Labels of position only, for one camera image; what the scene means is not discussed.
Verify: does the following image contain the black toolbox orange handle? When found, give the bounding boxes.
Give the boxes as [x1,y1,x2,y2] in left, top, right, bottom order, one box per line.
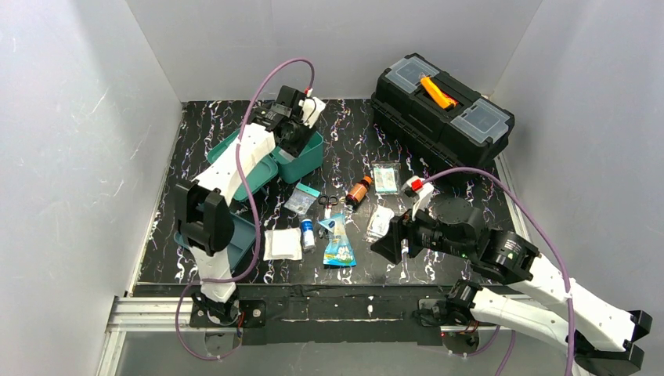
[370,53,515,168]

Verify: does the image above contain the black handled scissors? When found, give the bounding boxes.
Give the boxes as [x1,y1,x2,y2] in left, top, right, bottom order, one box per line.
[317,194,339,219]

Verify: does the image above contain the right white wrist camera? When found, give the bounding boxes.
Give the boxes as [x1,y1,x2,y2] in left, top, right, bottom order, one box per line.
[401,175,434,220]

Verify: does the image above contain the small blue capped bottle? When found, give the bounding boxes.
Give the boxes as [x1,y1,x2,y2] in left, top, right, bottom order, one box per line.
[300,219,316,251]

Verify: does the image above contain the blue cotton swab pouch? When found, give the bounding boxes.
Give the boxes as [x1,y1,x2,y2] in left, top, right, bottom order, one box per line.
[318,213,356,267]

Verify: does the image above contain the green medicine box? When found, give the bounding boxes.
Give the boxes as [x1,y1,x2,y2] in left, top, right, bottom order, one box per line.
[207,129,323,201]

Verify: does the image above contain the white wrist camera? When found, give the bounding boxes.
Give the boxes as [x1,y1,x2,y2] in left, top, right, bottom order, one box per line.
[299,97,326,128]
[401,175,434,220]

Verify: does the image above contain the green bandage packet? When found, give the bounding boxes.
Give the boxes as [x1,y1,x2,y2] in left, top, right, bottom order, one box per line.
[371,161,402,195]

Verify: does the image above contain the white gauze pad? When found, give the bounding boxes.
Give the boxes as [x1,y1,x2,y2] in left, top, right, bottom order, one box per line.
[263,228,303,261]

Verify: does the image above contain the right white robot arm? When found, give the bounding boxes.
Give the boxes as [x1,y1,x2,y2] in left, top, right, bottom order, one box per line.
[370,198,652,375]

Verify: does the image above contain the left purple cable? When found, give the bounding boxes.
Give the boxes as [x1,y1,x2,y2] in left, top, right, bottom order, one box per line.
[174,58,317,362]

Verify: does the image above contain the purple cable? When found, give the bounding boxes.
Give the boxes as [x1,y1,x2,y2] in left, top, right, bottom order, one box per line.
[174,58,317,362]
[404,165,578,376]

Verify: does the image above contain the clear plastic bag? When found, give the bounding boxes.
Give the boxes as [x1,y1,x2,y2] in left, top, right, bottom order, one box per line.
[363,205,395,242]

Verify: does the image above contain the zip bag teal header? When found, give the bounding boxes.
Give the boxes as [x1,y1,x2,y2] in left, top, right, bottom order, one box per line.
[284,183,320,215]

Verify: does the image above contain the dark teal tray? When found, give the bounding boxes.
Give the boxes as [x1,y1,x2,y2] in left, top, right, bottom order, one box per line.
[174,212,258,273]

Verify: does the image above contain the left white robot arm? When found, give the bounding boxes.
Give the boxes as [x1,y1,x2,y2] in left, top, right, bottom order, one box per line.
[175,86,326,303]

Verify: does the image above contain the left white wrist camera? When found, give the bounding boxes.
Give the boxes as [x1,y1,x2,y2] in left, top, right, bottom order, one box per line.
[299,97,326,128]

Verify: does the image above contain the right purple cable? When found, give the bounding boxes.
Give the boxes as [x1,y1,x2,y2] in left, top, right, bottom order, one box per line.
[404,165,578,376]

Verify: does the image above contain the brown medicine bottle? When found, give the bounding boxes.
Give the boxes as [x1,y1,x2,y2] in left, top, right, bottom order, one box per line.
[345,175,373,208]

